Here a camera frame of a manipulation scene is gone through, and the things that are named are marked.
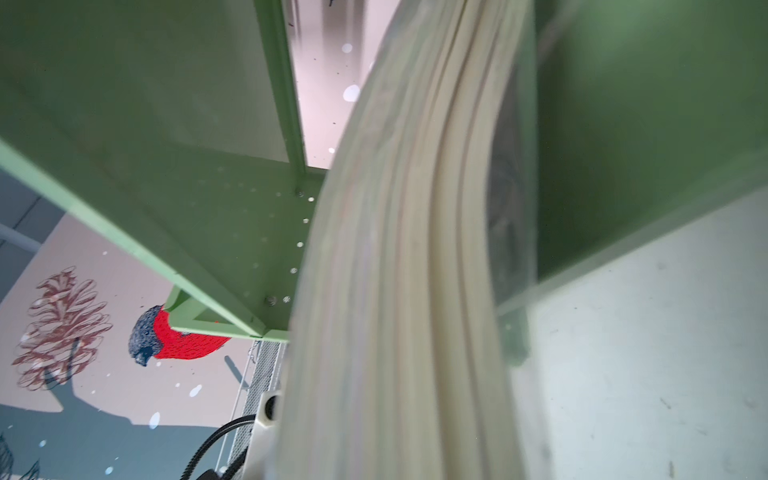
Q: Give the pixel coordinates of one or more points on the illustrated Chinese history book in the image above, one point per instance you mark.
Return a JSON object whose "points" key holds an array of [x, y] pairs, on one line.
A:
{"points": [[410, 354]]}

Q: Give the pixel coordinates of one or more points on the white mesh wall tray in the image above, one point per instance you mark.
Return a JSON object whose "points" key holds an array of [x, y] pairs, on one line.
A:
{"points": [[259, 373]]}

